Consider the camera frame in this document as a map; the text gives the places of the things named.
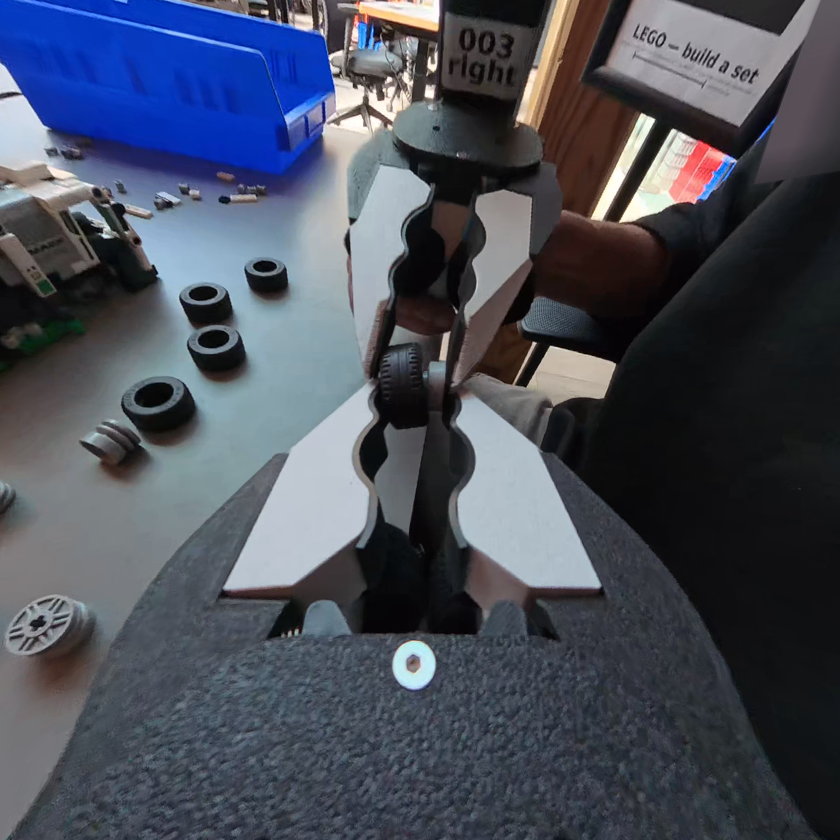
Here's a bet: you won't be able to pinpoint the wooden post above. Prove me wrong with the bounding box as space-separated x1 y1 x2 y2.
525 0 641 217

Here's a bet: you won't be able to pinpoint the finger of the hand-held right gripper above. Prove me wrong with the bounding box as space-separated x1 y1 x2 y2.
346 163 437 385
446 190 534 395

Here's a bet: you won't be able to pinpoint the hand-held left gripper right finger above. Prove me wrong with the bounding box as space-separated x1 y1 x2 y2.
423 394 605 599

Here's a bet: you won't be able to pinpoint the person's right forearm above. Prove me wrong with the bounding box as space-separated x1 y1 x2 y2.
610 220 673 309

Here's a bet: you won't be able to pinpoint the person's black shirt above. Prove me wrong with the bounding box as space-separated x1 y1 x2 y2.
545 131 840 840

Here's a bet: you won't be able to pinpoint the scattered small lego pieces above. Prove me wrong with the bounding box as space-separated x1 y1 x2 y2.
45 136 269 221

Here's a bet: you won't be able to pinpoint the black rubber lego tire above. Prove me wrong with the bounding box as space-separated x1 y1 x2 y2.
121 376 196 433
244 257 290 294
179 282 234 324
187 325 247 373

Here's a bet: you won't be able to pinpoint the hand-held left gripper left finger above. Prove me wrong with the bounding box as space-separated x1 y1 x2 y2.
222 382 426 601

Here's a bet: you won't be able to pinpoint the black lego wheel grey rim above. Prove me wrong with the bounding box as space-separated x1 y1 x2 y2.
375 341 454 431

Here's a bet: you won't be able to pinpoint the person's right hand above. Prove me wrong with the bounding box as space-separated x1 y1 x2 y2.
390 210 618 337

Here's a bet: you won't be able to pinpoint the orange top desk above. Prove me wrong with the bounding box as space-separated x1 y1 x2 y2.
357 0 441 99

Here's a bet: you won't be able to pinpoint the black framed paper sign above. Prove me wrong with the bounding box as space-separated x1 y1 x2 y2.
581 0 824 224

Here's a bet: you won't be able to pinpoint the stack of red storage bins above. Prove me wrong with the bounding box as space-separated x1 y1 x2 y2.
669 134 736 204

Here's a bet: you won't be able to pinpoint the black office chair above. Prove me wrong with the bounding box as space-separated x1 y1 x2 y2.
515 295 631 388

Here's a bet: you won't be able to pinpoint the white lego truck model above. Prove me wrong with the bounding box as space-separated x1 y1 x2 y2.
0 161 160 371

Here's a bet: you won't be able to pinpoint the blue plastic bin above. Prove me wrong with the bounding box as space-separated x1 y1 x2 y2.
0 0 337 175

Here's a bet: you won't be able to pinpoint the grey swivel chair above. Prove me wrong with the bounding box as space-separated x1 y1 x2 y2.
326 26 421 135

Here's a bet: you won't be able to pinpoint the person's grey trousers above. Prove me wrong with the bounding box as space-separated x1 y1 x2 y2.
462 373 559 454

